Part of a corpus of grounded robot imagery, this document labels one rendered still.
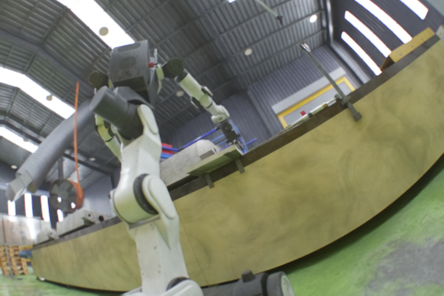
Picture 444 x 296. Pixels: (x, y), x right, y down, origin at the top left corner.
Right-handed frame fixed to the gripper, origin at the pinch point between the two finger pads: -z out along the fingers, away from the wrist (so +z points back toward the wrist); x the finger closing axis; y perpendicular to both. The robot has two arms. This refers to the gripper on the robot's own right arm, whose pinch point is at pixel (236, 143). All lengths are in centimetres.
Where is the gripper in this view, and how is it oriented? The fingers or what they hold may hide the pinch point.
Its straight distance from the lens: 142.6
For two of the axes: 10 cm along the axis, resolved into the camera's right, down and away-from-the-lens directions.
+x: -8.5, 4.9, 1.9
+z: -4.9, -8.7, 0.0
